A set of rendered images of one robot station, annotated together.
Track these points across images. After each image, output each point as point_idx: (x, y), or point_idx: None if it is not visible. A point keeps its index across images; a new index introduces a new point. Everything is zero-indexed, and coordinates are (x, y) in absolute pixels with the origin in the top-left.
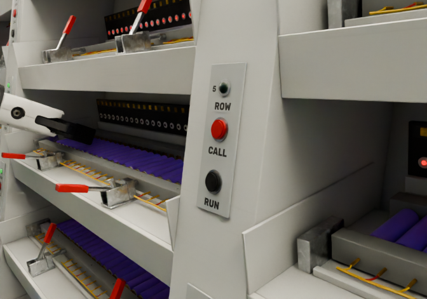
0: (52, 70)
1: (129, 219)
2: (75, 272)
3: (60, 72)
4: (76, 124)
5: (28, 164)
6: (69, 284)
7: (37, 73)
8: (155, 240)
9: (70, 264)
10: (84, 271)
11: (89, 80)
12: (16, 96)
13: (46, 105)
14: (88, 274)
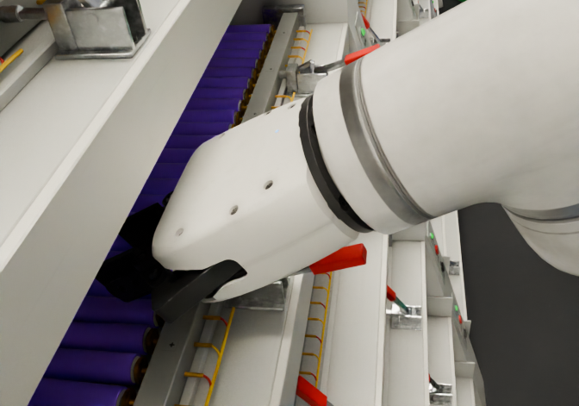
0: (182, 36)
1: (333, 60)
2: (309, 370)
3: (200, 18)
4: (169, 194)
5: (266, 390)
6: (335, 346)
7: (126, 137)
8: (344, 34)
9: (301, 405)
10: (303, 346)
11: None
12: (295, 106)
13: (231, 133)
14: (306, 327)
